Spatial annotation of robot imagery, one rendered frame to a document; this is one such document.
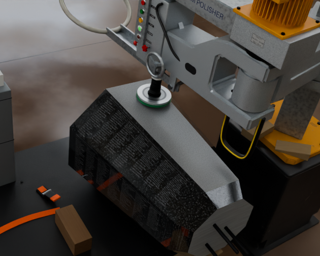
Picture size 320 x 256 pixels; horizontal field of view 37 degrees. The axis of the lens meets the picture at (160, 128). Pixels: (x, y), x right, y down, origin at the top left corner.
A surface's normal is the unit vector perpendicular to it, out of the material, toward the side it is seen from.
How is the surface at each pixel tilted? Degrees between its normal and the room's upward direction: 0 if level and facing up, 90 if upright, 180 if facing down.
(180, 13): 90
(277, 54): 90
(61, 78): 0
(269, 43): 90
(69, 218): 0
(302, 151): 11
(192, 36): 4
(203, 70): 90
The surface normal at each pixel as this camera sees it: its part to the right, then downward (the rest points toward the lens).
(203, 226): 0.53, 0.59
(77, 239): 0.15, -0.77
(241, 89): -0.84, 0.23
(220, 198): 0.40, -0.36
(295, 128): -0.43, 0.52
